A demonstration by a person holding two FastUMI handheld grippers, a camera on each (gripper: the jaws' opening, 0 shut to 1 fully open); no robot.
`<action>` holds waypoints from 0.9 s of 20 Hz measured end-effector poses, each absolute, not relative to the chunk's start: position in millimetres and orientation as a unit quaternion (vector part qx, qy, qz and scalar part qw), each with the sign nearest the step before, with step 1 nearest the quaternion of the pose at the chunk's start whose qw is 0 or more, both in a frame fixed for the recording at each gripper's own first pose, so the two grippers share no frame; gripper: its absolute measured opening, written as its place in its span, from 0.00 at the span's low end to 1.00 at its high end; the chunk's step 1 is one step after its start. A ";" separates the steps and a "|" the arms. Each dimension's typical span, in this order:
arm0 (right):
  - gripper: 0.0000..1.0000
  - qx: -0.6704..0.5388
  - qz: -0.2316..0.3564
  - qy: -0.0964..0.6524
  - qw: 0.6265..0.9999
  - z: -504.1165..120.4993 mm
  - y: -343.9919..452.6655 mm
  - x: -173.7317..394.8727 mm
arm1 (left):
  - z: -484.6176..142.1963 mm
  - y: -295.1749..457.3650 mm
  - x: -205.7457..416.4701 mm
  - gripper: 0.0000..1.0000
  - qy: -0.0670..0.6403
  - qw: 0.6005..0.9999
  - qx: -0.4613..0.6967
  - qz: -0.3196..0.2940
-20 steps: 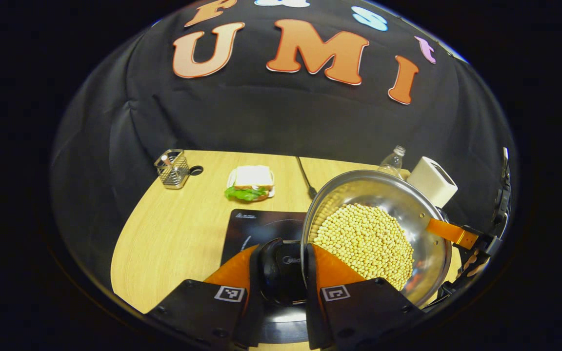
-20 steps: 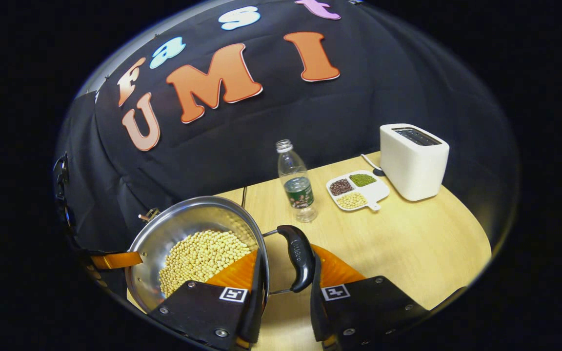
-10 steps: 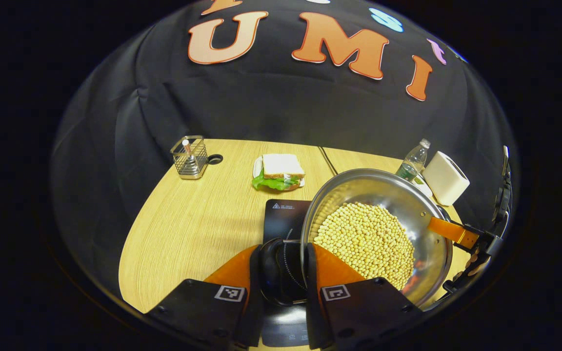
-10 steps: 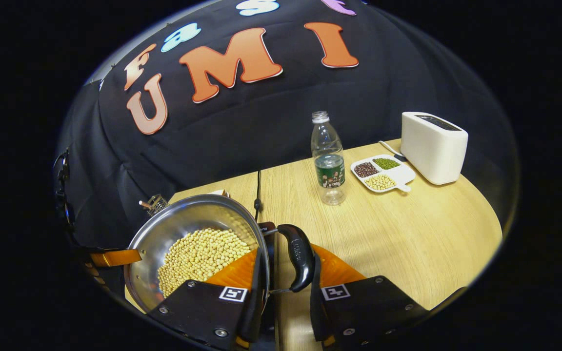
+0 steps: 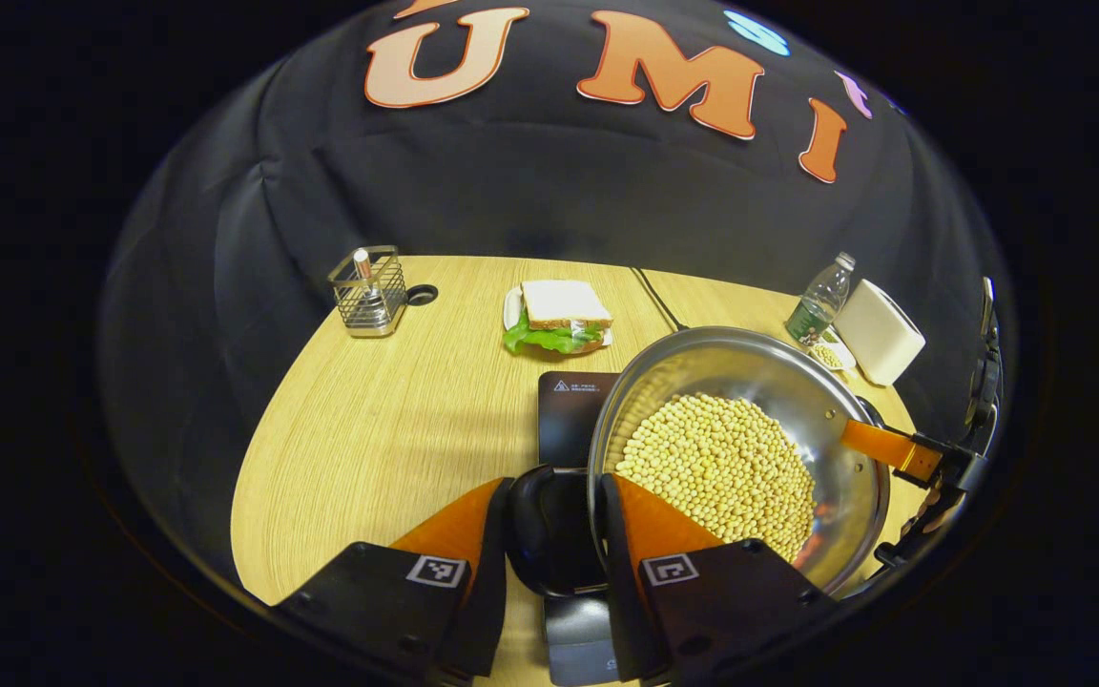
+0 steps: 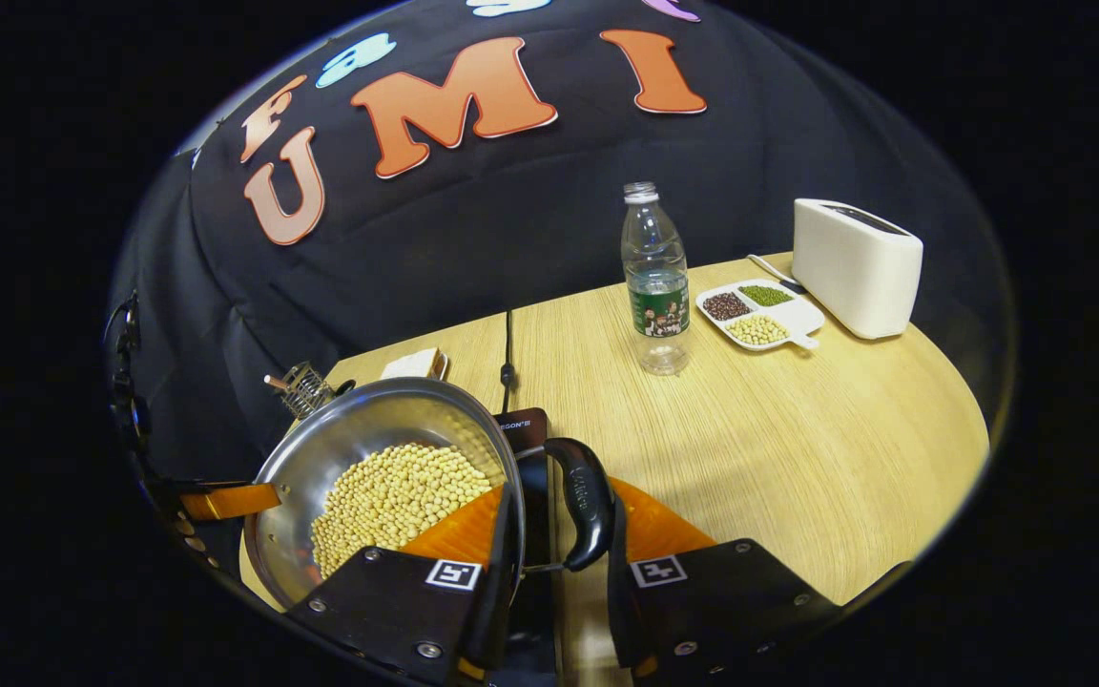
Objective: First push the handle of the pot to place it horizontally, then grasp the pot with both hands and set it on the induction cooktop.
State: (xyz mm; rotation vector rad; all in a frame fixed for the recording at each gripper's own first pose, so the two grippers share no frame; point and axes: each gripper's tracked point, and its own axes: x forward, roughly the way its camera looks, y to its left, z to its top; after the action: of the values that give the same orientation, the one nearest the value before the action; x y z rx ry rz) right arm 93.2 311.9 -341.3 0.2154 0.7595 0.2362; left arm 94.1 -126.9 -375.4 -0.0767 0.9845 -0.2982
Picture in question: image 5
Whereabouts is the steel pot with black handles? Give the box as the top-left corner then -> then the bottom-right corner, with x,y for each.
508,325 -> 894,600

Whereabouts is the black cooktop power cable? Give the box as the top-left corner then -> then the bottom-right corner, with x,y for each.
629,266 -> 691,333

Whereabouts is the white toaster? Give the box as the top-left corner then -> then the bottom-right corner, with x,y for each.
833,278 -> 927,388

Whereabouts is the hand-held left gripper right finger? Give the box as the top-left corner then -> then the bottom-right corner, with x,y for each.
599,473 -> 839,687

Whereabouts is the white divided dish of beans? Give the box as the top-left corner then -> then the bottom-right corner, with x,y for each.
808,328 -> 859,372

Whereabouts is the black backdrop cloth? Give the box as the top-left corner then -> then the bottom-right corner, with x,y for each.
96,0 -> 1016,583

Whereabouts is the black induction cooktop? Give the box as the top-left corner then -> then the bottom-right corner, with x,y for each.
536,371 -> 646,687

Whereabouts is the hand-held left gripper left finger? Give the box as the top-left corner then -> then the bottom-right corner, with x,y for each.
271,476 -> 516,686

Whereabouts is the sandwich on white plate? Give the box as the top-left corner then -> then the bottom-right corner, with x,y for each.
501,279 -> 615,358

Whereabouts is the small metal cylinder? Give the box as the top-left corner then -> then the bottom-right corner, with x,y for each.
352,248 -> 386,321

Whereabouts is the wire mesh holder basket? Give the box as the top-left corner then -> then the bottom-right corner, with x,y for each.
327,244 -> 410,340

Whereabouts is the clear plastic water bottle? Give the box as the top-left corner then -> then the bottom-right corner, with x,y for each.
784,251 -> 857,347

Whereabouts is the pile of yellow soybeans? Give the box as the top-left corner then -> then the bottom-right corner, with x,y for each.
613,392 -> 818,564

